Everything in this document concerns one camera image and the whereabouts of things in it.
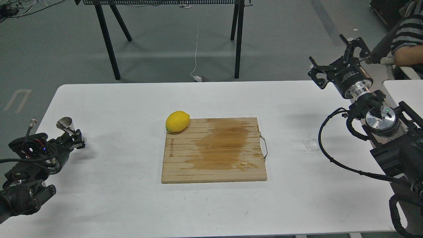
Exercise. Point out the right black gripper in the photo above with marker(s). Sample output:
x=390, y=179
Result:
x=348, y=80

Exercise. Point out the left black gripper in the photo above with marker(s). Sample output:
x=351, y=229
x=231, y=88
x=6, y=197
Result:
x=51, y=154

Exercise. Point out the steel double jigger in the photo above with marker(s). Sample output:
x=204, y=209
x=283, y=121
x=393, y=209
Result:
x=63, y=124

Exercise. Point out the clear glass measuring cup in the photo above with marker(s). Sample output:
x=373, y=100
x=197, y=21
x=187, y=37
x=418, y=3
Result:
x=311, y=144

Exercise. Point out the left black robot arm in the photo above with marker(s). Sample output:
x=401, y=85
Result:
x=25, y=191

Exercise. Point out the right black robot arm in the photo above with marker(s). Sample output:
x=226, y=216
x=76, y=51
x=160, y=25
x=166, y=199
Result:
x=396, y=132

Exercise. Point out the person in striped shirt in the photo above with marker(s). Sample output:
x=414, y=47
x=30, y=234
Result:
x=407, y=45

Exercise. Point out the white side table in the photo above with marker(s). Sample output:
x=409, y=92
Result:
x=409, y=91

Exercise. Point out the yellow lemon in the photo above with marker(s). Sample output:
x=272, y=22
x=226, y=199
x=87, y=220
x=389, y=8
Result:
x=177, y=121

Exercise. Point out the wooden cutting board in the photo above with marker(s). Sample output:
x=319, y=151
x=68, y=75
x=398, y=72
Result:
x=214, y=150

